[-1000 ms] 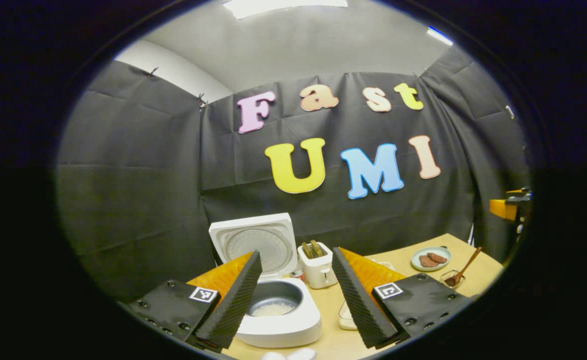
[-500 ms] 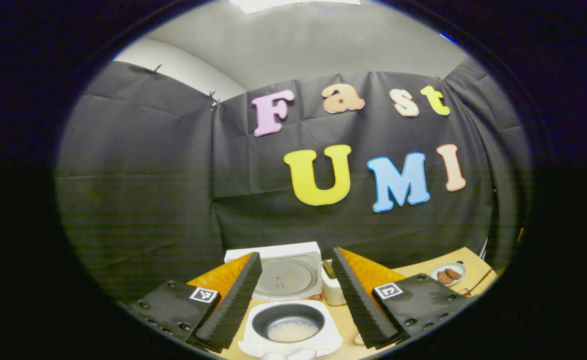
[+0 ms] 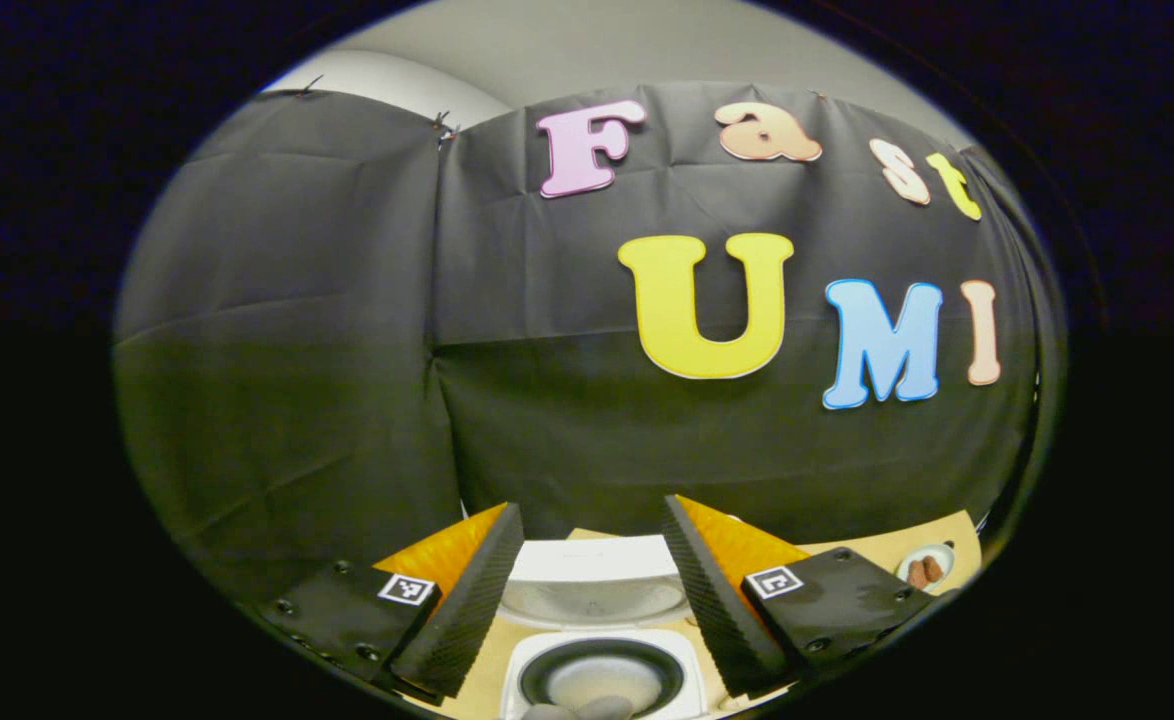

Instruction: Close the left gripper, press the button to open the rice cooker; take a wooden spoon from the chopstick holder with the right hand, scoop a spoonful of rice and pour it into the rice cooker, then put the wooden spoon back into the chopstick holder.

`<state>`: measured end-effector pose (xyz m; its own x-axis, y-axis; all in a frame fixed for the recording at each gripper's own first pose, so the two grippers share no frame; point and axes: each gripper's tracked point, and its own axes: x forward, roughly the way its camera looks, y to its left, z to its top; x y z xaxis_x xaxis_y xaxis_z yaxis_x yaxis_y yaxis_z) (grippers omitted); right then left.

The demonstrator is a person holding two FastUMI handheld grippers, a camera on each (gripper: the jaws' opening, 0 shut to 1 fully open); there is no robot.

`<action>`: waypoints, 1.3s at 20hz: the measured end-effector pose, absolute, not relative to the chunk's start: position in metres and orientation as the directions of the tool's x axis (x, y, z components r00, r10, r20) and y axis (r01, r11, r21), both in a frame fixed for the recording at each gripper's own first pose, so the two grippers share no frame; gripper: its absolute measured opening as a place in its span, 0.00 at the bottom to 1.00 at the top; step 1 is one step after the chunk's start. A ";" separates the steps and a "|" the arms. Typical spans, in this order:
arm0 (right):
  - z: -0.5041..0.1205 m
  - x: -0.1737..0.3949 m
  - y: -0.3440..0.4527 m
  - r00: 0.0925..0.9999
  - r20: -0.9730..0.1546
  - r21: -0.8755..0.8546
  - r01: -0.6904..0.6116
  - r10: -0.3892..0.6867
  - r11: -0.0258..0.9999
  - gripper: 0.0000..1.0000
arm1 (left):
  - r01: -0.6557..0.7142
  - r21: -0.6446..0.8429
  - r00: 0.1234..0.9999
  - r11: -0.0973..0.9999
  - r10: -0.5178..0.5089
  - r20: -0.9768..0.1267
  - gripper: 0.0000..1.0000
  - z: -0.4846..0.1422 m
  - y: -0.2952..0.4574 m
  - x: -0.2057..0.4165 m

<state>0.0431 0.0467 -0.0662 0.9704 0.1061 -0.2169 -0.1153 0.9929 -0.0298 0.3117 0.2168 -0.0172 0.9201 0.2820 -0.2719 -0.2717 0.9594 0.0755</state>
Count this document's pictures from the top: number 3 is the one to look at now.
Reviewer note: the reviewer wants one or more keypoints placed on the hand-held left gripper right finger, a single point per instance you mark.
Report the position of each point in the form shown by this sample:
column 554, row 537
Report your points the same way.
column 717, row 610

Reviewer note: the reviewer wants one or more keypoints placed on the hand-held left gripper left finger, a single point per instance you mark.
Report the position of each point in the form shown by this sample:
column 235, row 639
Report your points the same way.
column 467, row 610

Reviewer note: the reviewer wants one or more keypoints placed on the white rice cooker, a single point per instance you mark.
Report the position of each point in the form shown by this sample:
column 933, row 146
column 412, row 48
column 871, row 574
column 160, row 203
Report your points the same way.
column 597, row 580

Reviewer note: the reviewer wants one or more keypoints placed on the brown meat slice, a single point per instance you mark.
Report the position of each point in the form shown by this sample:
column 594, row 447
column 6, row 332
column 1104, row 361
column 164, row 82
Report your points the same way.
column 917, row 575
column 933, row 568

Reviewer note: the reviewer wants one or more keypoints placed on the pale green plate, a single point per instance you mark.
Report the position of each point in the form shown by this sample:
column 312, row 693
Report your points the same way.
column 942, row 552

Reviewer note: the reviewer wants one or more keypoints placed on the black backdrop cloth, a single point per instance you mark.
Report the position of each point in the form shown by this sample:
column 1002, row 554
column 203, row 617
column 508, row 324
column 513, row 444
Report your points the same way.
column 297, row 300

